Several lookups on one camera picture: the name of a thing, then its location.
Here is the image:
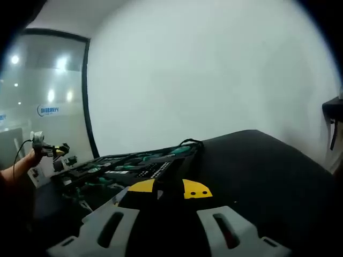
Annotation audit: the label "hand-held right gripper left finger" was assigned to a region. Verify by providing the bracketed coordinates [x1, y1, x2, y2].
[47, 178, 161, 257]

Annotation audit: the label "black framed glass partition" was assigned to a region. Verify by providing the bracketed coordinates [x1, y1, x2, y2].
[0, 28, 101, 175]

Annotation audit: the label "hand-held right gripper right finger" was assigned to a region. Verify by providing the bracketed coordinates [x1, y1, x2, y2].
[176, 178, 292, 257]

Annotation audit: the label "black toolbox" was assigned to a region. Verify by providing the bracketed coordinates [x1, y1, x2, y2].
[50, 138, 205, 212]

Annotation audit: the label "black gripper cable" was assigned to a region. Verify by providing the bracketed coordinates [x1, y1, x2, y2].
[14, 138, 33, 168]

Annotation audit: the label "small white box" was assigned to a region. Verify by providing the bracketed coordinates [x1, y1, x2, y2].
[28, 165, 46, 190]

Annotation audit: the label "black wall shelf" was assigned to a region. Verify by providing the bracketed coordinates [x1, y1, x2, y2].
[321, 96, 343, 151]

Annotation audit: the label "person's left hand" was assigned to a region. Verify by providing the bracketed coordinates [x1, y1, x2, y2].
[25, 149, 44, 169]

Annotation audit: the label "green handled pliers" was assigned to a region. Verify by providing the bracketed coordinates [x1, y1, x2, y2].
[76, 175, 116, 195]

